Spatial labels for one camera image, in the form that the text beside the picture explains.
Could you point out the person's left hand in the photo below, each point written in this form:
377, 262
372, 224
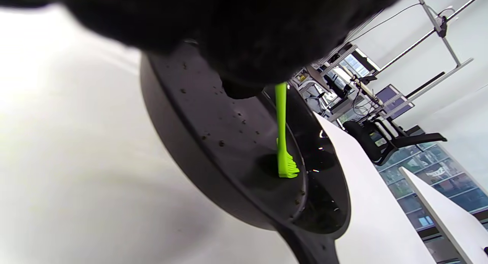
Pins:
248, 28

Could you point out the green silicone brush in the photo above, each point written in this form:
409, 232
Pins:
282, 134

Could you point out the black cast iron frying pan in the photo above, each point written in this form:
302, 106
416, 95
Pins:
213, 142

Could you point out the black office chair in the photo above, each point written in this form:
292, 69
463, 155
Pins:
377, 140

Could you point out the white side desk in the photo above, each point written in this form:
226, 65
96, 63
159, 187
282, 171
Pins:
453, 226

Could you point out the grey metal frame poles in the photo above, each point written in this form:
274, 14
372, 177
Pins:
438, 28

